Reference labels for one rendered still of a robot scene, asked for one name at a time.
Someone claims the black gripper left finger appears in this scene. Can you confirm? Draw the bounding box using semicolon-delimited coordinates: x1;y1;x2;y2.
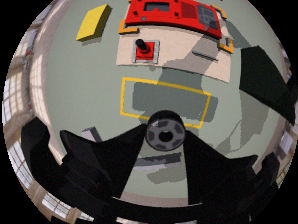
60;123;148;198

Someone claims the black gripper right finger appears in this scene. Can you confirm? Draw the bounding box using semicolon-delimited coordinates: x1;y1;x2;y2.
182;129;258;205

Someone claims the black wheel with grey hub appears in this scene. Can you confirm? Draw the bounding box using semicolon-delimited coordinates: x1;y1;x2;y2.
145;109;188;152

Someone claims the grey long rectangular bar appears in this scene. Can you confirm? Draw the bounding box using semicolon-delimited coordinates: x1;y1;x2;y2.
132;153;182;171

